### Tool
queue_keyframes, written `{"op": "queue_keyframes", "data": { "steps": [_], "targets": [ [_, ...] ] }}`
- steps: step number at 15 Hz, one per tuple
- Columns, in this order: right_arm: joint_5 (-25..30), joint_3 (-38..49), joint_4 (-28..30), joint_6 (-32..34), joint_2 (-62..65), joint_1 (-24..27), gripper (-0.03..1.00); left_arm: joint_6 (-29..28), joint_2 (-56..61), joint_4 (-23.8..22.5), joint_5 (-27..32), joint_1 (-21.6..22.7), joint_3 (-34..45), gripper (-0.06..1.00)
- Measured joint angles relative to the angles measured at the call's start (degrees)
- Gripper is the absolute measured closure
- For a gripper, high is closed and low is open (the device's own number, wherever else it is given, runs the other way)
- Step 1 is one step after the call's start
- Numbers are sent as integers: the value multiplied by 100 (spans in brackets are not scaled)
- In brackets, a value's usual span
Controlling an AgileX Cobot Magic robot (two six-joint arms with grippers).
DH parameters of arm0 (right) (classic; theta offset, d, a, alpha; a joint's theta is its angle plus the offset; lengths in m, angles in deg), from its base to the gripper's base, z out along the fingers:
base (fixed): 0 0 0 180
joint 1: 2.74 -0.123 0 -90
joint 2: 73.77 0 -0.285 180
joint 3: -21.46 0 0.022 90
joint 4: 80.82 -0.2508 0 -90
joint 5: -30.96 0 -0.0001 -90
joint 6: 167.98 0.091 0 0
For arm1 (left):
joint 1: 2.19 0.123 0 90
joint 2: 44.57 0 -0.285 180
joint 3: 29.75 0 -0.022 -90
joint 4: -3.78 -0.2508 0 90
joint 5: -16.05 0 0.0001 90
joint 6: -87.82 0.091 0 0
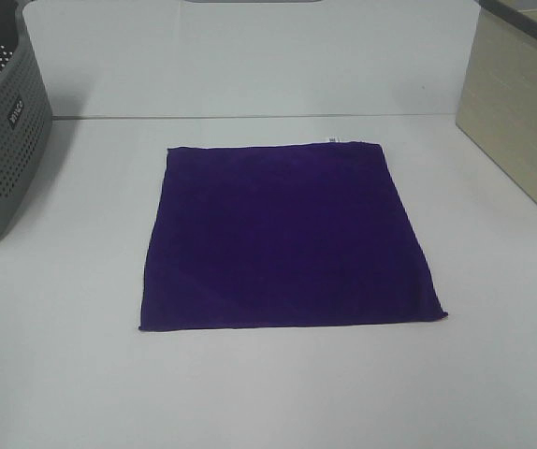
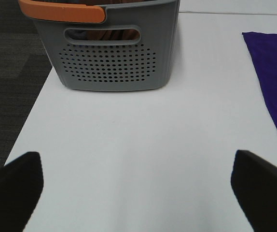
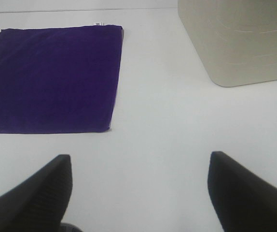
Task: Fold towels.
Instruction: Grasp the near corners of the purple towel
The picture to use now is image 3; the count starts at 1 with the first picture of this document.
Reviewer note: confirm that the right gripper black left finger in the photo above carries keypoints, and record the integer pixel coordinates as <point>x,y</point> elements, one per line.
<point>39,203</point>

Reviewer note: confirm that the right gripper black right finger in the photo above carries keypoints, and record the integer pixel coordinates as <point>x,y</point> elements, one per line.
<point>242,201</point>

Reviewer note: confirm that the purple towel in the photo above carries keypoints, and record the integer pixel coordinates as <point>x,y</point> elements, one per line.
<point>59,80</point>

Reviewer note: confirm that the beige storage bin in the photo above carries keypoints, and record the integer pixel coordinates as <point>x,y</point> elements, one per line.
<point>236,40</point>

